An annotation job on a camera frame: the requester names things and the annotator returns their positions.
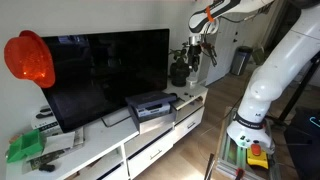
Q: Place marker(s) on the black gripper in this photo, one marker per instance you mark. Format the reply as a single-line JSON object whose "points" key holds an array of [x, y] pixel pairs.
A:
{"points": [[194, 52]]}

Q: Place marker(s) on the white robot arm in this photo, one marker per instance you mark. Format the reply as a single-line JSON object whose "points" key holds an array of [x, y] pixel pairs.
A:
{"points": [[298, 46]]}

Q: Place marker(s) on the potted green plant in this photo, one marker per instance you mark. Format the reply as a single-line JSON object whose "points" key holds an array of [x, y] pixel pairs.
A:
{"points": [[179, 70]]}

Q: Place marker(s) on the grey trash bin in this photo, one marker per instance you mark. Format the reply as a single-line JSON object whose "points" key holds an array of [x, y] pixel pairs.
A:
{"points": [[240, 60]]}

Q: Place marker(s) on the black flat screen television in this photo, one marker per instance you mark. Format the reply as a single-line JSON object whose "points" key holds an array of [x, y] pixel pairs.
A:
{"points": [[96, 72]]}

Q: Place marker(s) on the yellow emergency stop box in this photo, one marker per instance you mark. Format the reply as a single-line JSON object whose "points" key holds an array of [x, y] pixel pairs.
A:
{"points": [[256, 156]]}

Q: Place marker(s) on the white TV cabinet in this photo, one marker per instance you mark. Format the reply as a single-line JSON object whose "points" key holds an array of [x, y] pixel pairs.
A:
{"points": [[120, 147]]}

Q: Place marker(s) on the white router box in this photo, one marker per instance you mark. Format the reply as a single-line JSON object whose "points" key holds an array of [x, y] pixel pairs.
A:
{"points": [[45, 121]]}

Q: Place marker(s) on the papers and magazines stack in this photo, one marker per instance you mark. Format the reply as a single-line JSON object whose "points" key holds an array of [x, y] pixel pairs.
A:
{"points": [[56, 146]]}

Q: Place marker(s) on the small black object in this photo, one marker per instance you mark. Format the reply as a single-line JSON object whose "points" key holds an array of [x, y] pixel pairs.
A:
{"points": [[47, 168]]}

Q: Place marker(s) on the green plastic tray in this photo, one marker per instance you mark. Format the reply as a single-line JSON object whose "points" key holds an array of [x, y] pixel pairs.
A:
{"points": [[26, 145]]}

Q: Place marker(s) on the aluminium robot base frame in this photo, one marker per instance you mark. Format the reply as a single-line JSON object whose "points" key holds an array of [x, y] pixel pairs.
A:
{"points": [[231, 158]]}

